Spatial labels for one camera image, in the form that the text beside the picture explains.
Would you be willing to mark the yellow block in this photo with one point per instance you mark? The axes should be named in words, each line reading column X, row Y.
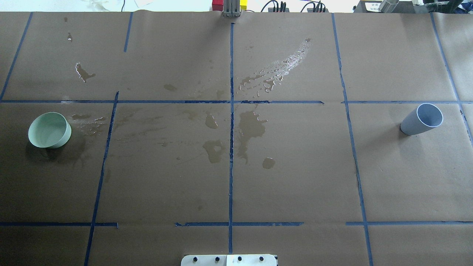
column 243, row 4

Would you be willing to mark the silver metal cup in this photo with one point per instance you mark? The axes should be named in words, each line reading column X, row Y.
column 388, row 6

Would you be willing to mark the blue-grey plastic cup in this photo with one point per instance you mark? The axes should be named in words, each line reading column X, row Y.
column 424, row 118

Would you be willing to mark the light green bowl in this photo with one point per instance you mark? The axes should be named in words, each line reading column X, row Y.
column 50, row 130

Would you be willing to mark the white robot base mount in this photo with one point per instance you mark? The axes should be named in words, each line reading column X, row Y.
column 230, row 260

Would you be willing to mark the aluminium frame post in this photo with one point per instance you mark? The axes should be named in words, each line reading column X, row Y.
column 231, row 8

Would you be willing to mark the red block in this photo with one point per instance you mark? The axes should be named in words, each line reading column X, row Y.
column 217, row 5

